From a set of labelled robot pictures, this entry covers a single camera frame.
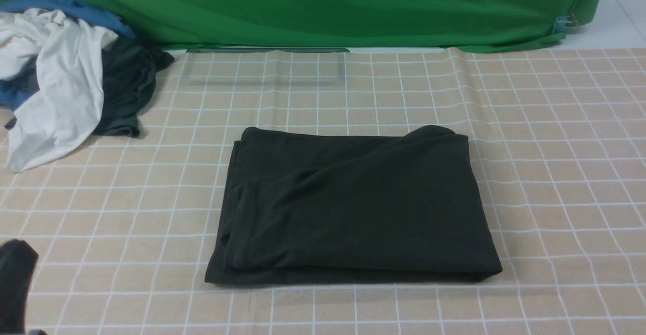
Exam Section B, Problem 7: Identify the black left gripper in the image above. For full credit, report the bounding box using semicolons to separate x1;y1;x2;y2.
1;239;38;334

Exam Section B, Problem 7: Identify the white crumpled shirt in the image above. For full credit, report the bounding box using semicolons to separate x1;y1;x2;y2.
1;9;118;173

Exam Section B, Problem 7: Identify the green backdrop cloth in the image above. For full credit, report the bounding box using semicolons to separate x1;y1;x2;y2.
2;0;599;53

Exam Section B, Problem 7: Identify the blue crumpled garment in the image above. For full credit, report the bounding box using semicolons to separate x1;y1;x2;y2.
1;0;136;110

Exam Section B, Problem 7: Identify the beige checkered tablecloth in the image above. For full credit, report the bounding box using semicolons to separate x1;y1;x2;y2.
1;48;645;334

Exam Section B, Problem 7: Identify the blue binder clip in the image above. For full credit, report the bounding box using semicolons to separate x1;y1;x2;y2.
551;14;579;34

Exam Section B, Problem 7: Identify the dark gray long-sleeve shirt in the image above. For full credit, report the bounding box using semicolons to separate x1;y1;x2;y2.
204;125;502;287

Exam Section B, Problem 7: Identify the dark teal crumpled garment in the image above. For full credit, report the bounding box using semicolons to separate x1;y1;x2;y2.
92;36;175;138

